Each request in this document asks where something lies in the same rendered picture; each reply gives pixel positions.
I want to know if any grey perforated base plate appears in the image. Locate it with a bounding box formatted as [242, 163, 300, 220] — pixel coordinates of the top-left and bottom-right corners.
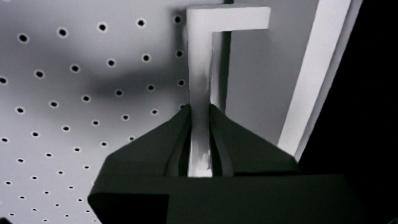
[0, 0, 234, 224]

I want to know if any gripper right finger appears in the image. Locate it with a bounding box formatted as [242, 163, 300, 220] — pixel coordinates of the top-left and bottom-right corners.
[209, 104, 303, 177]

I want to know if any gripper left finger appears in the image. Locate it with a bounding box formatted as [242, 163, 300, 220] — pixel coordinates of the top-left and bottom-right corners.
[97, 104, 192, 176]

